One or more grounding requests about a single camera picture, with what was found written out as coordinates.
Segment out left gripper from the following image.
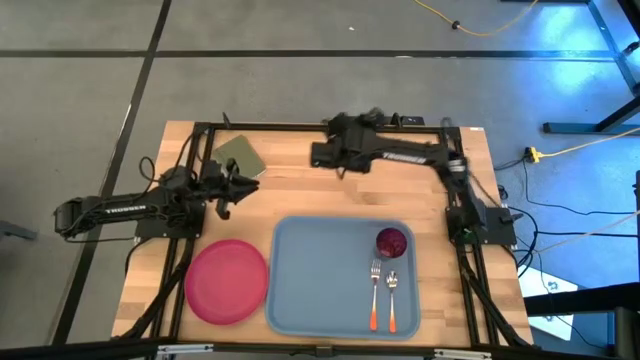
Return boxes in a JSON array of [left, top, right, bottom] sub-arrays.
[[199, 158, 262, 222]]

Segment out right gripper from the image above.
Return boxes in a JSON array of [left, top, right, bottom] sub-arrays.
[[310, 111, 387, 175]]

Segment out metal fork orange handle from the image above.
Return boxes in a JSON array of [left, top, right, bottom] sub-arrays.
[[368, 258, 383, 333]]

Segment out pink round plate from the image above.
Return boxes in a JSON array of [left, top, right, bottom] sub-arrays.
[[183, 238, 271, 327]]

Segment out blue plastic tray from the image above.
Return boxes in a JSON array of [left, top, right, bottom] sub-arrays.
[[264, 214, 423, 342]]

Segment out grey floor foot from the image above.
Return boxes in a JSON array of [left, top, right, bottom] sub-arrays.
[[0, 219, 39, 242]]

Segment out black metal stand legs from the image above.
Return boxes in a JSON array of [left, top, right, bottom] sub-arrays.
[[541, 0, 640, 137]]

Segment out white paper sheet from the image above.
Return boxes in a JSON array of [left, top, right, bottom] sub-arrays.
[[516, 264, 580, 342]]

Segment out black furniture edge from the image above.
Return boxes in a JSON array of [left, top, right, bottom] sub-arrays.
[[524, 281, 640, 360]]

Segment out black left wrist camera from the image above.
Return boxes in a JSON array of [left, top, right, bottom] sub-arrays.
[[201, 159, 225, 184]]

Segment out black aluminium table frame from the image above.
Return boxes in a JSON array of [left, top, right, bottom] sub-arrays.
[[111, 112, 534, 360]]

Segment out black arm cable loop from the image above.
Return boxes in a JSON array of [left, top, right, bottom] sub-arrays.
[[138, 155, 167, 192]]

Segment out metal spoon orange handle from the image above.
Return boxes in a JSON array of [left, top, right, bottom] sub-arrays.
[[384, 269, 400, 335]]

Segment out yellow floor cable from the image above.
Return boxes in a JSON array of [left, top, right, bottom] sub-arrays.
[[411, 0, 541, 38]]

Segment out yellow cable with plug block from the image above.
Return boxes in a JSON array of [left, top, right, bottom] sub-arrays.
[[524, 126, 640, 165]]

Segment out black floor cable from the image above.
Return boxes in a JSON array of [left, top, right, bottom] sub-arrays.
[[494, 158, 640, 217]]

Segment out beige floor cable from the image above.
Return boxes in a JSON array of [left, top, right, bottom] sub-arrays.
[[536, 211, 640, 255]]

